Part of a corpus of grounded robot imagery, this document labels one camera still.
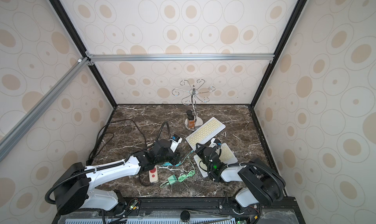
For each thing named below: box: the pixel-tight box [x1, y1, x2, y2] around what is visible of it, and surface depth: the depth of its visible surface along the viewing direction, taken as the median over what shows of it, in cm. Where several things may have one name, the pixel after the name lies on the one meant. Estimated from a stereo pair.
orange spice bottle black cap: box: [187, 114, 196, 130], surface depth 100 cm
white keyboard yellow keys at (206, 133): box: [185, 116, 227, 152], surface depth 93 cm
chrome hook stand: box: [171, 78, 216, 131], surface depth 85 cm
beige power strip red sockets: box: [148, 165, 159, 183], surface depth 83 cm
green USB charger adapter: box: [167, 174, 178, 185], surface depth 83 cm
